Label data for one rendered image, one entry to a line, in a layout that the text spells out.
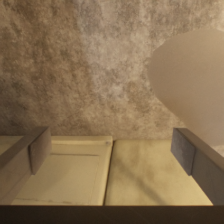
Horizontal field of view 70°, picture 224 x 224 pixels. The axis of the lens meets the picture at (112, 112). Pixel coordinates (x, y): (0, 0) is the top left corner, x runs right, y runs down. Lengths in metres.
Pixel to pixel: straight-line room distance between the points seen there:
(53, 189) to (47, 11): 0.91
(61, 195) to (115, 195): 0.30
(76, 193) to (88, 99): 0.54
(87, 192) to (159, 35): 0.87
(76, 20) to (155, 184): 0.91
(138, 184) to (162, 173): 0.16
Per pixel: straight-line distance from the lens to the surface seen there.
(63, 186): 1.06
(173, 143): 0.17
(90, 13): 0.81
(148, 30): 0.80
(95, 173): 1.04
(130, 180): 0.99
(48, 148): 0.17
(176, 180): 1.01
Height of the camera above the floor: 0.78
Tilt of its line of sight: 50 degrees down
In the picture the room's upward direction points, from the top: 169 degrees counter-clockwise
